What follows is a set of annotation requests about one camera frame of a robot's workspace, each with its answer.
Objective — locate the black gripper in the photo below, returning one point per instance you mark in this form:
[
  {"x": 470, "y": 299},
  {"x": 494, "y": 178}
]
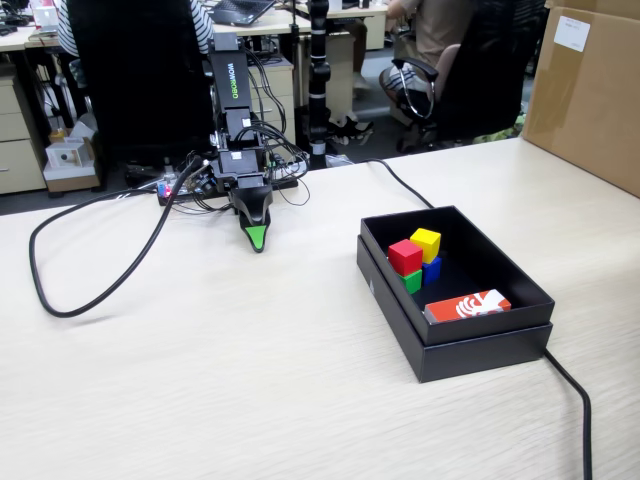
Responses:
[{"x": 242, "y": 167}]

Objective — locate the red cube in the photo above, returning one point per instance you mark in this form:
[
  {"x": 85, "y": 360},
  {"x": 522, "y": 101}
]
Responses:
[{"x": 405, "y": 257}]

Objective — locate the green cube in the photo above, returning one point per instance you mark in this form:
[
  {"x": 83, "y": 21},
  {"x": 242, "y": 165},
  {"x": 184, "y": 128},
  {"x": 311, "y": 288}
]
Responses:
[{"x": 412, "y": 282}]

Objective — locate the yellow cube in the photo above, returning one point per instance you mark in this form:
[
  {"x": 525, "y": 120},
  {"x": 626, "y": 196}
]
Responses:
[{"x": 426, "y": 242}]

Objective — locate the blue cube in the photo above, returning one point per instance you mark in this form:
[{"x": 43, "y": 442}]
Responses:
[{"x": 432, "y": 272}]

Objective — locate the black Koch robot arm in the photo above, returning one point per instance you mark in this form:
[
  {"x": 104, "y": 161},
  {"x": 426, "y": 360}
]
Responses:
[{"x": 233, "y": 80}]

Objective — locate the small white product box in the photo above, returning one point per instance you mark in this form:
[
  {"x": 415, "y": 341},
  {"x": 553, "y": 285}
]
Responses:
[{"x": 67, "y": 160}]

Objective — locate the black box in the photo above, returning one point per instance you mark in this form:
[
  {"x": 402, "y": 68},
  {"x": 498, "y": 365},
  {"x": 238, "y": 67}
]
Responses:
[{"x": 475, "y": 260}]

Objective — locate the large cardboard box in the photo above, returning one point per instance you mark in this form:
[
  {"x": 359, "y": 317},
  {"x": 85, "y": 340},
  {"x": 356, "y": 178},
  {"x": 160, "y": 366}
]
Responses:
[{"x": 585, "y": 100}]

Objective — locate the circuit board with red LED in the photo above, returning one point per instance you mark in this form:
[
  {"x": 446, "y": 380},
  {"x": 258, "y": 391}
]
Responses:
[{"x": 166, "y": 191}]

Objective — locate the beige drawer cabinet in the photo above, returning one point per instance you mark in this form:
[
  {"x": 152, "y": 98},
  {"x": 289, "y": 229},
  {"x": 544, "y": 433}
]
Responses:
[
  {"x": 277, "y": 95},
  {"x": 17, "y": 145}
]

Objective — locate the black and white shoes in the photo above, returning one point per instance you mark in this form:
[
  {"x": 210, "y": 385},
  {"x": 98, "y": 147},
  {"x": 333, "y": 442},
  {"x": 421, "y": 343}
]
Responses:
[{"x": 352, "y": 129}]

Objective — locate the black jointed pole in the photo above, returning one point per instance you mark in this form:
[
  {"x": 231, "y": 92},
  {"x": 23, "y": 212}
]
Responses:
[{"x": 318, "y": 90}]

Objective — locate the black mesh office chair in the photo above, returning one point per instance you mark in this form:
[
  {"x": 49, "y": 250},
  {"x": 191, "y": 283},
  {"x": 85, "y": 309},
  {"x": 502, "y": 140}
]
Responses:
[{"x": 140, "y": 75}]

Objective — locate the black laptop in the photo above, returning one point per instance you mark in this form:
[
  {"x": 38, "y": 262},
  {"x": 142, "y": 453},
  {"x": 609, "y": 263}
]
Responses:
[{"x": 242, "y": 11}]

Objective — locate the orange and white carton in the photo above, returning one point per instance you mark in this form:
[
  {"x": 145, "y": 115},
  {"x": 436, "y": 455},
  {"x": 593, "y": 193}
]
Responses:
[{"x": 465, "y": 306}]

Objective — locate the person in beige shirt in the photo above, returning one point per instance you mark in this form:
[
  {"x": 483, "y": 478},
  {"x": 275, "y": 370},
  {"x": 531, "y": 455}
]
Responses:
[{"x": 440, "y": 30}]

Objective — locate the black office chair with armrest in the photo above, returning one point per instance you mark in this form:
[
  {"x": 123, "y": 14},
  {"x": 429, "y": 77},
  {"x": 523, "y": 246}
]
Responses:
[{"x": 490, "y": 75}]

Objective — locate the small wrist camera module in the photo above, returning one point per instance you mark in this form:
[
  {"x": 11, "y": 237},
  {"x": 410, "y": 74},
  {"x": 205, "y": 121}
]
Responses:
[{"x": 202, "y": 182}]

